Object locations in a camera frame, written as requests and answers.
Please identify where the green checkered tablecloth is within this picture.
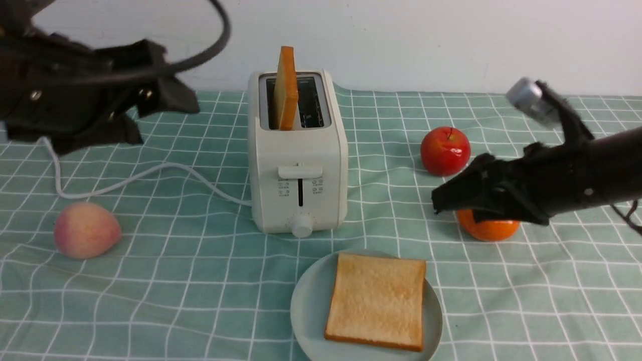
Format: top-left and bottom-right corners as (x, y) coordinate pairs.
(1, 88), (641, 360)

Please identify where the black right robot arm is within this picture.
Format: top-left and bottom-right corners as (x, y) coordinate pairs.
(431, 128), (641, 226)

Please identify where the toast slice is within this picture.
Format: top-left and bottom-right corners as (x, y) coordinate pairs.
(273, 46), (298, 131)
(324, 252), (427, 352)

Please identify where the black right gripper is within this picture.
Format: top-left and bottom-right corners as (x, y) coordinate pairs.
(431, 141), (597, 226)

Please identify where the silver camera on right gripper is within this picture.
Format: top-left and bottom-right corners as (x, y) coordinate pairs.
(505, 76), (560, 128)

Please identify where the red apple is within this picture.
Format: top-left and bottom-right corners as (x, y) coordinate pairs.
(420, 126), (471, 177)

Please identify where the light green round plate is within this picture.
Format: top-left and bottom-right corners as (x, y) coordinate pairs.
(290, 249), (443, 360)

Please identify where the white two-slot toaster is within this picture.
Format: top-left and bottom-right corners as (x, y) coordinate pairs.
(247, 69), (349, 238)

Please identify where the pink peach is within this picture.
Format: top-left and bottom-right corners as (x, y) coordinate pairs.
(53, 203), (121, 260)

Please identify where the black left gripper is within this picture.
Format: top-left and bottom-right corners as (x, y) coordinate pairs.
(2, 32), (200, 156)

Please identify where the white toaster power cable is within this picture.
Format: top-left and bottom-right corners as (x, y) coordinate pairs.
(40, 136), (252, 208)

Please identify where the orange persimmon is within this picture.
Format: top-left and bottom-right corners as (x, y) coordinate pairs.
(456, 210), (521, 242)

